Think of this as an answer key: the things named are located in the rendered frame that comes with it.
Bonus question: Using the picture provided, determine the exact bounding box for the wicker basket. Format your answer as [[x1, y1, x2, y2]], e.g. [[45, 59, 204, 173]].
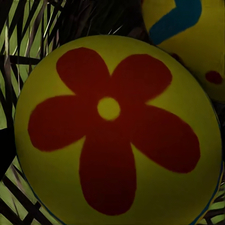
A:
[[0, 0, 225, 225]]

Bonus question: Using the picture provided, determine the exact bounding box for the easter egg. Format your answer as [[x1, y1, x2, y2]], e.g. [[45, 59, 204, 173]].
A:
[[140, 0, 225, 103], [14, 35, 225, 225]]

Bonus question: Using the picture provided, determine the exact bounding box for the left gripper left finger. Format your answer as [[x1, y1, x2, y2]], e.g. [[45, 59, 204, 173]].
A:
[[0, 126, 16, 181]]

